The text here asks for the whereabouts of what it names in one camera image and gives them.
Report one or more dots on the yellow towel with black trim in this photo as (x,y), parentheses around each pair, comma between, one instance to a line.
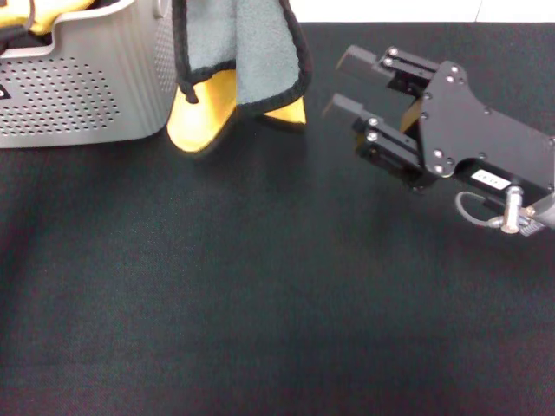
(26,13)

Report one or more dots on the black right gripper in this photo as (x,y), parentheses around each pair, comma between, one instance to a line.
(468,125)

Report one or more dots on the grey perforated plastic storage basket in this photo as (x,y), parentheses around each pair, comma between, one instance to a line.
(86,86)

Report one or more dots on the black tablecloth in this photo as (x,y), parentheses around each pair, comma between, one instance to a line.
(260,281)

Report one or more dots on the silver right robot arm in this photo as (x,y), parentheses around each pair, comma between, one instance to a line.
(546,212)

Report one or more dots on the grey and yellow towel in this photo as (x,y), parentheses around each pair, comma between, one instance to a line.
(260,52)

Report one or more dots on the metal right wrist connector plug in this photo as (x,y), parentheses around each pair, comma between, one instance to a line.
(511,208)

